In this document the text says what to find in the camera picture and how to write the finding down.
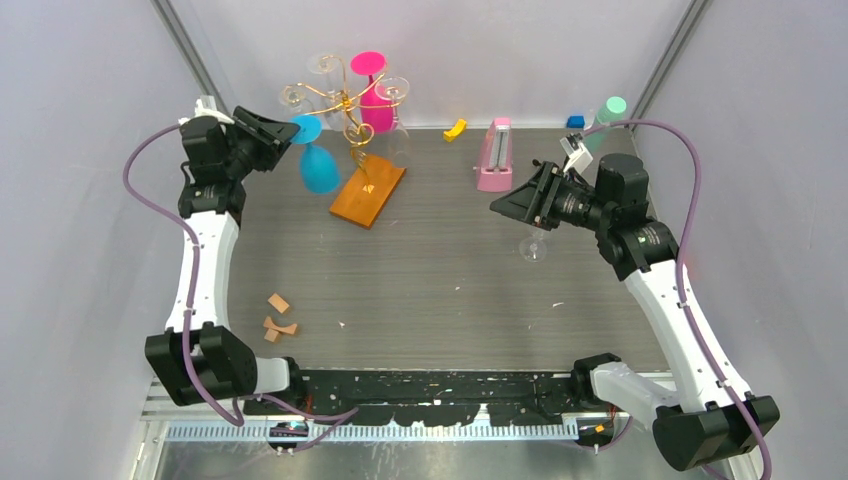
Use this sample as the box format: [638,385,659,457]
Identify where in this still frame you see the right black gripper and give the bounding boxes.
[491,160,614,232]

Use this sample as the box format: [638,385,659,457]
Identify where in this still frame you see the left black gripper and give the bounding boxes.
[223,109,299,180]

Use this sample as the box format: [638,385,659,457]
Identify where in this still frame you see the clear wine glass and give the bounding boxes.
[518,227,549,263]
[375,76,411,167]
[307,53,351,132]

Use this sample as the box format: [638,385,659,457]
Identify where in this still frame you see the blue wine glass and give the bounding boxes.
[291,115,341,195]

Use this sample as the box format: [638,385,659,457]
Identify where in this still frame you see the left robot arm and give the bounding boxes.
[144,106,307,414]

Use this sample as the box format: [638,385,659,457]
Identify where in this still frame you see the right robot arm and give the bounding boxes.
[490,154,780,471]

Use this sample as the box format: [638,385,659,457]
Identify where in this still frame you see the clear wine glass back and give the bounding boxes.
[307,53,351,132]

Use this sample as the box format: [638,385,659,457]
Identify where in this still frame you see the pink wine glass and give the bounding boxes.
[350,51,394,134]

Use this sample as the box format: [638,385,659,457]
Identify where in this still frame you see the orange wooden rack base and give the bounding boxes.
[329,154,407,230]

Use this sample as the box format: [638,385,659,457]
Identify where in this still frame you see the blue block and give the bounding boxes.
[565,115,586,129]

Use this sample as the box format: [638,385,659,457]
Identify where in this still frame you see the yellow block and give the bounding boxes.
[442,118,467,143]

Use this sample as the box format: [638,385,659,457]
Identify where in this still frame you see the curved wooden block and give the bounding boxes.
[263,316,298,338]

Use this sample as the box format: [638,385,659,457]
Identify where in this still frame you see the small wooden block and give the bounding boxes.
[264,329,282,343]

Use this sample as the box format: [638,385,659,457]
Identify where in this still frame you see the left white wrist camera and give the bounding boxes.
[177,95,234,126]

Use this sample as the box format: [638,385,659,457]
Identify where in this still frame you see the gold wire glass rack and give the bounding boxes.
[279,50,410,194]

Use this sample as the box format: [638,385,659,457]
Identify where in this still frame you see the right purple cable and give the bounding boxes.
[563,119,775,480]

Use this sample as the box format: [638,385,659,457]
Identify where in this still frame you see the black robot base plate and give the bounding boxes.
[245,369,624,427]

